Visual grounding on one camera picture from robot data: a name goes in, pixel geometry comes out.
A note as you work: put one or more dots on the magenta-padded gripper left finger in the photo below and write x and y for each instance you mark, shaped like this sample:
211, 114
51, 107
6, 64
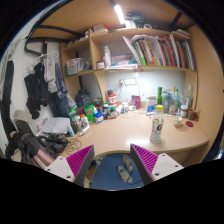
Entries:
78, 160

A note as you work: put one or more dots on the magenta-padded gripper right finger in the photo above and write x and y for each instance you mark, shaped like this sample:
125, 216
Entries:
146, 158

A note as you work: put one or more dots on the clear drink bottle yellow cap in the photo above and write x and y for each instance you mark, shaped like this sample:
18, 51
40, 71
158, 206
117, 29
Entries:
156, 128

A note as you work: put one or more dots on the grey slipper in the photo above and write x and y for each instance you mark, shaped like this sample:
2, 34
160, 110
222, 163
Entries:
124, 174
127, 162

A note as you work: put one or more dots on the white tube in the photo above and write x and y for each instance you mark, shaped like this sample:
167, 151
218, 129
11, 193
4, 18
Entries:
84, 130

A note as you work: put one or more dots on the blue floor rug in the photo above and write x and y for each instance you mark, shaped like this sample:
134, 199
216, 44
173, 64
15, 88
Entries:
106, 175

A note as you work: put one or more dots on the small blue white bottle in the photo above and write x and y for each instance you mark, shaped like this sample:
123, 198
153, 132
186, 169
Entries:
98, 118

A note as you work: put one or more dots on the green jar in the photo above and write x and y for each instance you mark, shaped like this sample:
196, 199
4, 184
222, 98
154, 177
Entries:
89, 113

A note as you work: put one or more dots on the blue and white box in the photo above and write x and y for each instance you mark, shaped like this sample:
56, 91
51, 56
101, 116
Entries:
151, 105

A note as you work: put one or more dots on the flat round red coaster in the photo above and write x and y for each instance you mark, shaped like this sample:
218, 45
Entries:
189, 124

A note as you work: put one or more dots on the magenta pouch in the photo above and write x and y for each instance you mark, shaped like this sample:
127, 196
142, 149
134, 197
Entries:
136, 101

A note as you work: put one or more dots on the brown jar white lid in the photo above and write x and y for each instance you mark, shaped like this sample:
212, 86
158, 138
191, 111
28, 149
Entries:
184, 111

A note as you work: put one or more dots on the brown cup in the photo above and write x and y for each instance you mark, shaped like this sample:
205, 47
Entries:
191, 114

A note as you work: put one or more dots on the green glass bottle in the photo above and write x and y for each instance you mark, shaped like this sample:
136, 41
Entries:
159, 95

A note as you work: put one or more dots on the clear bottle green cap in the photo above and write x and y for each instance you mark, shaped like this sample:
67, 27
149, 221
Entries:
177, 100

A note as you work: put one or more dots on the red and white canister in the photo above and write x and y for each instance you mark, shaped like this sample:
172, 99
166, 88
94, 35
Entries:
111, 99

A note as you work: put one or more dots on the tall clear glass bottle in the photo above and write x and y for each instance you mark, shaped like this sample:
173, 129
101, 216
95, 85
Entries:
189, 98

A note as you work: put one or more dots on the dark hanging clothes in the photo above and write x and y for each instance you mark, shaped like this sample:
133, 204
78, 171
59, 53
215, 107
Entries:
35, 90

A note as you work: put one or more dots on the white desk lamp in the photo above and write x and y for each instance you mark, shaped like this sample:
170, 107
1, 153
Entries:
121, 68

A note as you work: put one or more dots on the wooden shelf unit with books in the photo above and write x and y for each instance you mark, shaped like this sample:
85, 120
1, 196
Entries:
95, 50

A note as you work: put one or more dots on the ceiling light strip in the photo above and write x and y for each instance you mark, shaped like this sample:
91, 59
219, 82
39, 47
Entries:
119, 14

